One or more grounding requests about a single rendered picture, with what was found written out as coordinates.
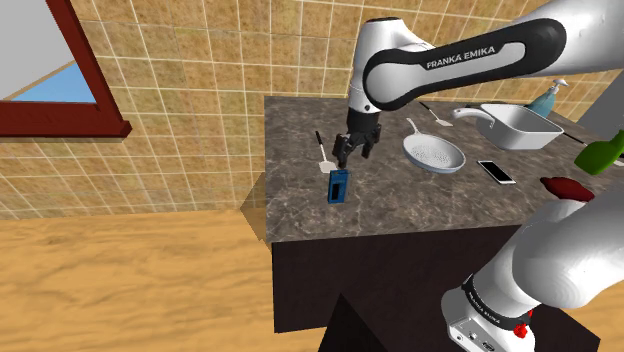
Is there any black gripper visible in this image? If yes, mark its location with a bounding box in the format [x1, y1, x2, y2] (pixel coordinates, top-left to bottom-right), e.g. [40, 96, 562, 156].
[332, 107, 383, 170]

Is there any blue rectangular box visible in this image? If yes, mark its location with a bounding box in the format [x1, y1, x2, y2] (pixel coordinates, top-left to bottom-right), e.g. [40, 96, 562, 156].
[326, 168, 353, 205]

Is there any white perforated pan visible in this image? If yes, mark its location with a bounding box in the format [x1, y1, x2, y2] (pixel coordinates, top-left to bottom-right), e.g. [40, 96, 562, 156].
[401, 117, 467, 175]

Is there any white curved faucet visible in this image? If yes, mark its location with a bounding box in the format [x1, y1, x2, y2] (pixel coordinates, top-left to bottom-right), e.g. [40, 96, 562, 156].
[450, 107, 497, 131]

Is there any dark kitchen counter cabinet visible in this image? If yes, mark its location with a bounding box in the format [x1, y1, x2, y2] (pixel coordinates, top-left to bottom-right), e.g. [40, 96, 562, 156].
[270, 223, 524, 336]

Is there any white-edged smartphone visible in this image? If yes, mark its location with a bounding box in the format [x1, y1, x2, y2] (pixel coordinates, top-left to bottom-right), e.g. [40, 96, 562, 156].
[476, 159, 517, 186]

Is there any white sink basin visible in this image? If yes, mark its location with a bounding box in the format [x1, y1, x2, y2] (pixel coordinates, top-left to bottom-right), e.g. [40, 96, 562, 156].
[474, 102, 566, 151]

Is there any dark robot stand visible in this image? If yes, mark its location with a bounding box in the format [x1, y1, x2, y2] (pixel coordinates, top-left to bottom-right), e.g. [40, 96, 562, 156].
[317, 292, 601, 352]

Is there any blue soap dispenser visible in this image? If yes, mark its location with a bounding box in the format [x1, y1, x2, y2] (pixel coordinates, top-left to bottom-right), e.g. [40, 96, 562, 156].
[525, 78, 570, 119]

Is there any dark red rounded object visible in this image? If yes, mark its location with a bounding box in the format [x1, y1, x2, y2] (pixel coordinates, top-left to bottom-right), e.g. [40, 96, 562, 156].
[539, 176, 596, 204]

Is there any green bottle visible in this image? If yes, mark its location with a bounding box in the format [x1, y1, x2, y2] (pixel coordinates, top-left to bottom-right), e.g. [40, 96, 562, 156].
[573, 129, 624, 177]

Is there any red-framed window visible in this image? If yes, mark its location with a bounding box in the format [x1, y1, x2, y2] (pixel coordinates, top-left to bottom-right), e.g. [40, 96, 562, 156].
[0, 0, 133, 139]

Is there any white spatula with black handle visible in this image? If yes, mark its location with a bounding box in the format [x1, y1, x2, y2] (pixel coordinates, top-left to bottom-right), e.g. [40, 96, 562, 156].
[314, 129, 339, 175]

